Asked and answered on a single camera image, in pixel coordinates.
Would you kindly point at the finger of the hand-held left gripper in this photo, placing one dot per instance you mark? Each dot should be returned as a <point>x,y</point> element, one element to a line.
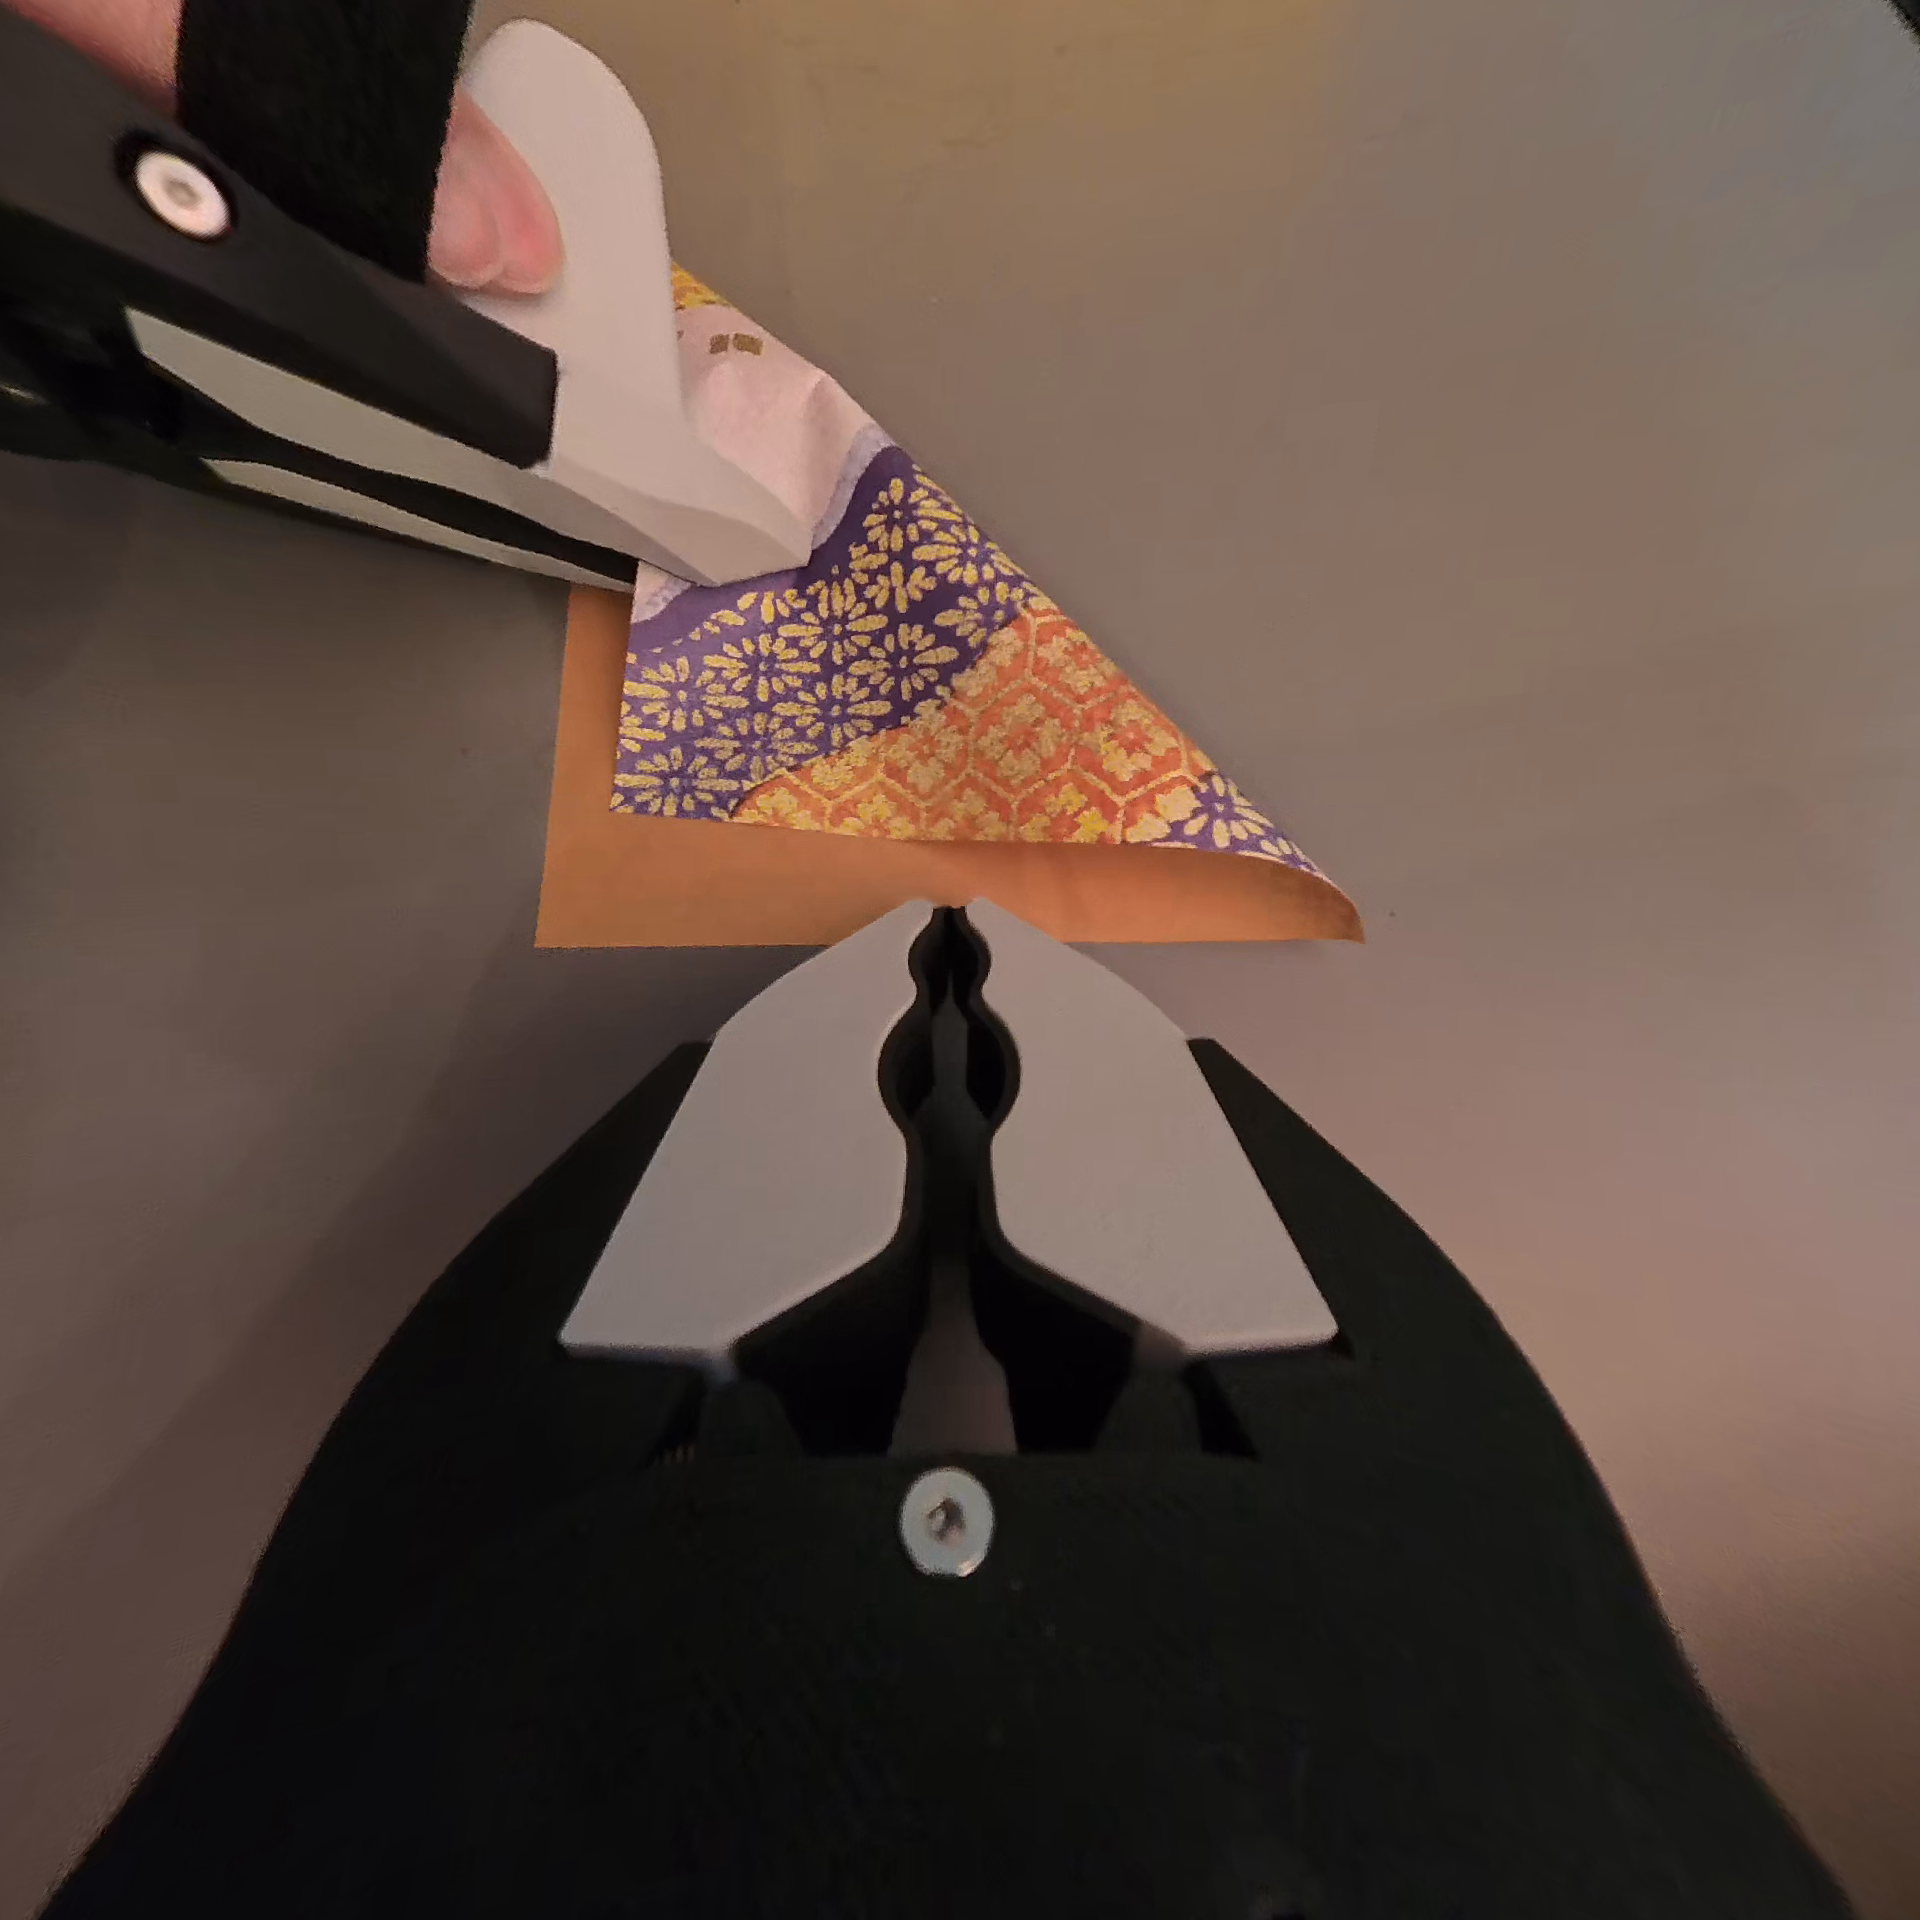
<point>614,376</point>
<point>376,504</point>

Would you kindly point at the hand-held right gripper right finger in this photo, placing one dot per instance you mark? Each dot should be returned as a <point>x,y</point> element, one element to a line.
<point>1156,1184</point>

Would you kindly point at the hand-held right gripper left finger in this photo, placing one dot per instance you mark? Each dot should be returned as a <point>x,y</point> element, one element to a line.
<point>750,1184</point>

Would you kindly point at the brown-backed patterned origami paper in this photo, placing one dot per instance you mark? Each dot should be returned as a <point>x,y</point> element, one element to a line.
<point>974,749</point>

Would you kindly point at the person's left hand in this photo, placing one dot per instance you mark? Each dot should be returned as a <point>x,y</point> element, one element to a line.
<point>504,224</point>

